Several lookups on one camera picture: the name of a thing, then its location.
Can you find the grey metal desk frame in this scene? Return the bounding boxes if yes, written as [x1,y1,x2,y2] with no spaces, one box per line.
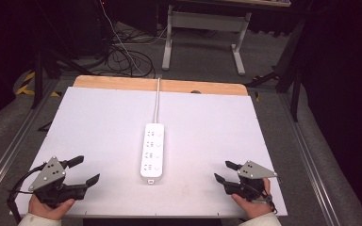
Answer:
[161,4,253,76]

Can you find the white power strip cable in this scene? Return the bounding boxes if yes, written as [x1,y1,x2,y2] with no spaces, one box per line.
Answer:
[153,77,162,124]

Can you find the white board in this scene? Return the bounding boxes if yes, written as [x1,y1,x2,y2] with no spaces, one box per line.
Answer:
[12,86,288,219]

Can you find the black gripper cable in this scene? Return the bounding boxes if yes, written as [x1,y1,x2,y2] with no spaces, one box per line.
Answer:
[254,193,279,215]
[7,164,46,224]

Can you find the black metal stand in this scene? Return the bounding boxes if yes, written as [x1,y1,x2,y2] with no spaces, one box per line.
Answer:
[31,0,92,110]
[244,17,307,122]

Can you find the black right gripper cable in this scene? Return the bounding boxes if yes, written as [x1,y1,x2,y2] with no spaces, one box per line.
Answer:
[254,193,279,215]

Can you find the white power strip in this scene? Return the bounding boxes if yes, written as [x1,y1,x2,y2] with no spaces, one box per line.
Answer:
[140,122,165,186]

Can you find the white floor cable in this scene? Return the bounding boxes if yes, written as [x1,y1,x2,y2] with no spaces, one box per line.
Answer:
[101,0,168,77]

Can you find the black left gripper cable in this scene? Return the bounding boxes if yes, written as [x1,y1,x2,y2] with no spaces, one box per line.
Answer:
[7,164,46,224]

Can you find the person's left hand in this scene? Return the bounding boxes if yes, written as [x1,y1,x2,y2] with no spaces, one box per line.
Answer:
[27,194,76,221]

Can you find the black floor cables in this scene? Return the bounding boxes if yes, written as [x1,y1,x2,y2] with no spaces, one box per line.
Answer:
[106,27,156,79]

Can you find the person's right hand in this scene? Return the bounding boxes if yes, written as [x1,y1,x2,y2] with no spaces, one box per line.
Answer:
[231,177,273,220]

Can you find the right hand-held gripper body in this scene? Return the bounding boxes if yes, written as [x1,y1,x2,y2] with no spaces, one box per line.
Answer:
[222,160,278,202]

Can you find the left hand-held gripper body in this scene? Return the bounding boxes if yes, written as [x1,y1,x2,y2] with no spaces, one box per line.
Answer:
[27,155,89,209]

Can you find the aluminium rail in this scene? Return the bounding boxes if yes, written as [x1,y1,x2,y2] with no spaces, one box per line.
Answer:
[0,78,60,205]
[279,93,342,226]

